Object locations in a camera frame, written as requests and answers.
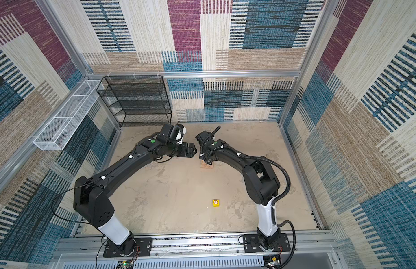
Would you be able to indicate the plain wood block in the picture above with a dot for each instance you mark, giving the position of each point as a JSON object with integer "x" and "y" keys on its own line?
{"x": 204, "y": 165}

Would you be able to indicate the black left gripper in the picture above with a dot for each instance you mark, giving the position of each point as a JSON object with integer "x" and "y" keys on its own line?
{"x": 184, "y": 153}

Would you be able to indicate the aluminium mounting rail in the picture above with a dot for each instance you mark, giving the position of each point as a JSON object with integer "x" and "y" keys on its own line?
{"x": 304, "y": 249}

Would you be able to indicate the yellow target cube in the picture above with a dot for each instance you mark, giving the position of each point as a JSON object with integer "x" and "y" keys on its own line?
{"x": 215, "y": 203}

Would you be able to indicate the white wire mesh basket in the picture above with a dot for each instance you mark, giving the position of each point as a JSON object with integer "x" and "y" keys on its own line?
{"x": 60, "y": 129}

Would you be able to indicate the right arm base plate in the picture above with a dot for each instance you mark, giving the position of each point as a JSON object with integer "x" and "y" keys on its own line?
{"x": 259, "y": 243}

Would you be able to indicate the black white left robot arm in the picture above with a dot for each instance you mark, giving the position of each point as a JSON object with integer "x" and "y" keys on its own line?
{"x": 91, "y": 195}

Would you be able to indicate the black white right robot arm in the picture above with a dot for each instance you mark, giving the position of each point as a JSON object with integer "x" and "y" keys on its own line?
{"x": 260, "y": 180}

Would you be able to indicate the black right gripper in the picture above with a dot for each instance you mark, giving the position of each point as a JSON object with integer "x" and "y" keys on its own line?
{"x": 202, "y": 156}

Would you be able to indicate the black wire mesh shelf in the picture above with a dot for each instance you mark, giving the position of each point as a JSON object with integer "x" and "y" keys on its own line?
{"x": 136, "y": 100}

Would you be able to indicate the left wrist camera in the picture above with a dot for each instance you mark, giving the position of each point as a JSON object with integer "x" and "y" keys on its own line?
{"x": 180, "y": 132}

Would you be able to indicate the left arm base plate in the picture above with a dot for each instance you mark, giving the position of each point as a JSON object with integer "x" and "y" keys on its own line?
{"x": 136, "y": 247}

